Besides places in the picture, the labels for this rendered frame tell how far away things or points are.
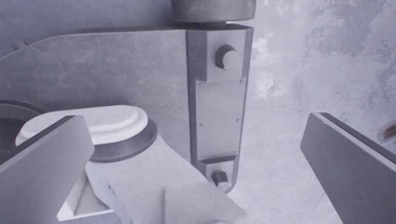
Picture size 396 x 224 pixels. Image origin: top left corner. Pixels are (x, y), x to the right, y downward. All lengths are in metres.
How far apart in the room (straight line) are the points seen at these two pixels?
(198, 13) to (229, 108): 0.23
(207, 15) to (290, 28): 0.38
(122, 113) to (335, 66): 0.77
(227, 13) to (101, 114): 0.31
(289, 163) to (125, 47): 0.88
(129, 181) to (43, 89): 0.31
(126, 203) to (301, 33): 0.70
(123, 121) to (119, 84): 0.14
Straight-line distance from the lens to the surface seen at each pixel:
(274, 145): 0.94
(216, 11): 0.43
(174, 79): 0.47
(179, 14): 0.47
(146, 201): 0.29
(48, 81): 0.52
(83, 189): 0.53
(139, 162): 0.34
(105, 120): 0.37
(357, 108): 1.12
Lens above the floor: 0.61
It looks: 60 degrees down
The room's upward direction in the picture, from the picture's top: 157 degrees clockwise
